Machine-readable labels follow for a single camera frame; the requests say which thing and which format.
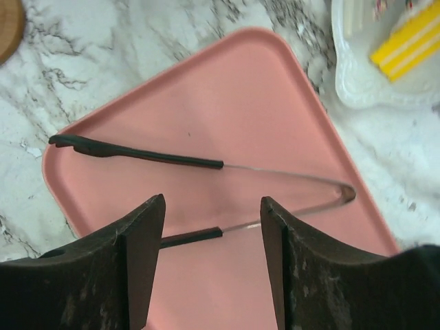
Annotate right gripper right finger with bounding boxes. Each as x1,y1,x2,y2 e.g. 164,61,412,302
260,197,439,329

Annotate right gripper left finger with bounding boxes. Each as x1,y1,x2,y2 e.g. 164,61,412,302
1,195,166,329

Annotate black steel tongs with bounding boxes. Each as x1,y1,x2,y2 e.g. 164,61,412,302
49,134,356,246

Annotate pink serving tray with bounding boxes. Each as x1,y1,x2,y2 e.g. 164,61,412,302
43,28,398,329

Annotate yellow layered cake slice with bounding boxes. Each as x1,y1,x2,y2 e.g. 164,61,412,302
370,1,439,82

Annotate white three-tier cake stand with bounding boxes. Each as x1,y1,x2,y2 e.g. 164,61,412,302
331,1,439,109

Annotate wooden coaster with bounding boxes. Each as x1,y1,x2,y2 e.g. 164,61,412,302
0,0,25,65

